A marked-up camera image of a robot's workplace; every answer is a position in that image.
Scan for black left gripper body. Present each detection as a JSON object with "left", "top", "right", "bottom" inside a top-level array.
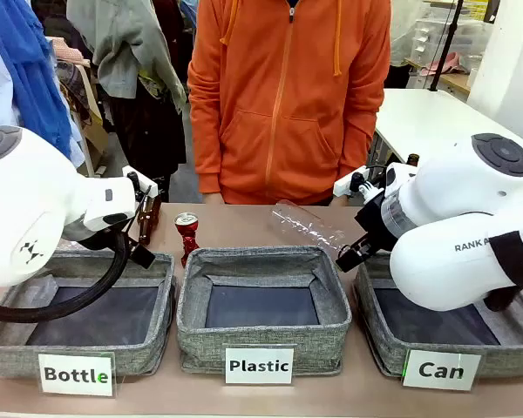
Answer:
[{"left": 63, "top": 222, "right": 131, "bottom": 253}]

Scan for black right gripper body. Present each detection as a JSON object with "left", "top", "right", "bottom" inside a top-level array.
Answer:
[{"left": 354, "top": 192, "right": 403, "bottom": 261}]

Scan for crushed red can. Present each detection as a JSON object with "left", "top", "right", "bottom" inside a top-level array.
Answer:
[{"left": 174, "top": 212, "right": 200, "bottom": 267}]

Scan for crushed clear plastic bottle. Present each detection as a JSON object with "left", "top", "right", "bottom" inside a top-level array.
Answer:
[{"left": 270, "top": 199, "right": 354, "bottom": 258}]

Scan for person's left forearm orange sleeve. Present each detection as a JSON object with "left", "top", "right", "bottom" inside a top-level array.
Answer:
[{"left": 337, "top": 64, "right": 392, "bottom": 182}]

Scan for person's right forearm orange sleeve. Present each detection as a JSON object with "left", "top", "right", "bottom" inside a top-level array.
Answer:
[{"left": 187, "top": 64, "right": 228, "bottom": 206}]

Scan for grey fabric basket Can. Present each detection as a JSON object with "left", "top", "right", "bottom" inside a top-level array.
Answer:
[{"left": 352, "top": 252, "right": 523, "bottom": 379}]

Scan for grey fabric basket Plastic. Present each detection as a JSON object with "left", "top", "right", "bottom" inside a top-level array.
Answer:
[{"left": 176, "top": 246, "right": 353, "bottom": 376}]

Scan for grey fabric basket Bottle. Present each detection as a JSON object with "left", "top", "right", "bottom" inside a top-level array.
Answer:
[{"left": 0, "top": 248, "right": 178, "bottom": 379}]

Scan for white Can label sign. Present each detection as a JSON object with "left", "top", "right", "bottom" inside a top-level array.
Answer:
[{"left": 401, "top": 347, "right": 483, "bottom": 392}]

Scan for white clothes rack leg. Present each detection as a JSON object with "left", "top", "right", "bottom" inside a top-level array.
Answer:
[{"left": 71, "top": 108, "right": 98, "bottom": 178}]

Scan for white side table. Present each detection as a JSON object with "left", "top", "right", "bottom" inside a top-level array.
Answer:
[{"left": 372, "top": 88, "right": 523, "bottom": 192}]

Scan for dark hanging garment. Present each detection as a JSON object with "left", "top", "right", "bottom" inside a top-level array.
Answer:
[{"left": 106, "top": 82, "right": 188, "bottom": 178}]

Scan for white Bottle label sign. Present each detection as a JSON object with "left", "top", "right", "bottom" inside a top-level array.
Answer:
[{"left": 37, "top": 351, "right": 117, "bottom": 398}]

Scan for white Plastic label sign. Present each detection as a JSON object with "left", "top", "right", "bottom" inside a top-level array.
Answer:
[{"left": 224, "top": 346, "right": 295, "bottom": 387}]

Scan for person in orange hoodie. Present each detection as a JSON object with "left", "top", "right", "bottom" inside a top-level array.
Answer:
[{"left": 187, "top": 0, "right": 392, "bottom": 206}]

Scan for patterned brown cloth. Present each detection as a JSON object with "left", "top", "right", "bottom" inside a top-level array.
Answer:
[{"left": 54, "top": 56, "right": 98, "bottom": 127}]

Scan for pink cloth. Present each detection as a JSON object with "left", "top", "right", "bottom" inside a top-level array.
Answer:
[{"left": 425, "top": 51, "right": 468, "bottom": 76}]

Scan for blue hanging garment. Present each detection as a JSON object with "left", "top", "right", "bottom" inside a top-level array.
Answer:
[{"left": 0, "top": 0, "right": 73, "bottom": 160}]

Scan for black stand pole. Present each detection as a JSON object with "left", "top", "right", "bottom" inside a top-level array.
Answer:
[{"left": 429, "top": 0, "right": 463, "bottom": 92}]

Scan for white plastic storage drawers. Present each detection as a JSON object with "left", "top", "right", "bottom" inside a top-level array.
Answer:
[{"left": 409, "top": 17, "right": 493, "bottom": 62}]

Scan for grey hanging hoodie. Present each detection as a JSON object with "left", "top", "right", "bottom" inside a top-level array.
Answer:
[{"left": 66, "top": 0, "right": 187, "bottom": 114}]

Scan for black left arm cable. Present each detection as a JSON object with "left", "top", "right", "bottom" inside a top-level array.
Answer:
[{"left": 0, "top": 228, "right": 132, "bottom": 324}]

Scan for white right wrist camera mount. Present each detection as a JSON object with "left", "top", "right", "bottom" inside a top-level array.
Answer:
[{"left": 333, "top": 165, "right": 387, "bottom": 206}]

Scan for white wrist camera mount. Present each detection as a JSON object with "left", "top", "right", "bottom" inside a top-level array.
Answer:
[
  {"left": 333, "top": 165, "right": 387, "bottom": 206},
  {"left": 121, "top": 165, "right": 159, "bottom": 206}
]

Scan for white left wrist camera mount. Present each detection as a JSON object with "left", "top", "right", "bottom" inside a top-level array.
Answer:
[{"left": 121, "top": 165, "right": 159, "bottom": 206}]

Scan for black right arm cable sleeve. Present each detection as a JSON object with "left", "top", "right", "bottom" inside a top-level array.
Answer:
[{"left": 483, "top": 229, "right": 523, "bottom": 313}]

